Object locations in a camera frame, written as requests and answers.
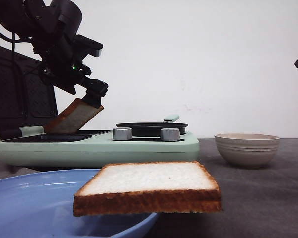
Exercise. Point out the blue plate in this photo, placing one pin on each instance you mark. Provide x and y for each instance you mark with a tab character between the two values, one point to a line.
40	205

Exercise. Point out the breakfast maker hinged lid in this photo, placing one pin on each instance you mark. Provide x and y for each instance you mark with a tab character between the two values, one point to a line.
25	101

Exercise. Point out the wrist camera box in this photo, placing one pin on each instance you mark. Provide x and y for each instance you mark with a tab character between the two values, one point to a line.
84	46

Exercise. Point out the toast bread slice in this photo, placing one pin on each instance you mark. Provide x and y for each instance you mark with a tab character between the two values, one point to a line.
72	118
131	188

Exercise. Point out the silver control knob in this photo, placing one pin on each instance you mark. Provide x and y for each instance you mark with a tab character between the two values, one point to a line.
122	133
170	134

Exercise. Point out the left silver control knob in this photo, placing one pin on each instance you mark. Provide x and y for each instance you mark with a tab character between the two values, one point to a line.
122	133

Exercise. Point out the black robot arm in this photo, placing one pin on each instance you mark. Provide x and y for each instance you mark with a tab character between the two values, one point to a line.
52	31

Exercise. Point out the right silver control knob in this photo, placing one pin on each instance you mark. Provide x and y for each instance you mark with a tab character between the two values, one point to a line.
170	134

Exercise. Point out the beige ribbed bowl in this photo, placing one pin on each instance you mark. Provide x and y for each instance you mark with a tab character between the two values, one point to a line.
247	150

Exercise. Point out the mint green breakfast maker base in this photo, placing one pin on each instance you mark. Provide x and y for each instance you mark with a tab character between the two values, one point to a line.
94	149

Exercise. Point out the black frying pan green handle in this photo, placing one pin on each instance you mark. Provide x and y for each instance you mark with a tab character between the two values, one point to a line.
152	129

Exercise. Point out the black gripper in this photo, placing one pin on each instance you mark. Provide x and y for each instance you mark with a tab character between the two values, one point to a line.
65	69

